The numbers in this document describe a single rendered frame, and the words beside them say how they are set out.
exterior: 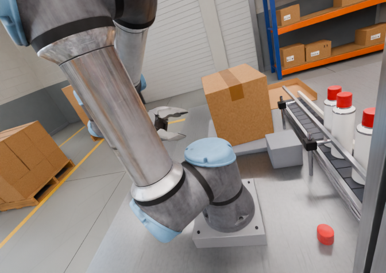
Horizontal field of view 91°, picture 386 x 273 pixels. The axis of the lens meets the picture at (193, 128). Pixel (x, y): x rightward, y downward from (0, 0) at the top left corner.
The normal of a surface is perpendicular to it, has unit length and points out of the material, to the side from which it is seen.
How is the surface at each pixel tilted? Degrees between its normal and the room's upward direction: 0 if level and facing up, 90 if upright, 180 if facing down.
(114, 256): 0
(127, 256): 0
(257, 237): 90
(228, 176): 90
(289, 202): 0
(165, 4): 90
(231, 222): 73
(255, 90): 90
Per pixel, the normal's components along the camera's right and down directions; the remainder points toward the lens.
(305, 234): -0.30, -0.84
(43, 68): -0.12, 0.50
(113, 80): 0.72, 0.04
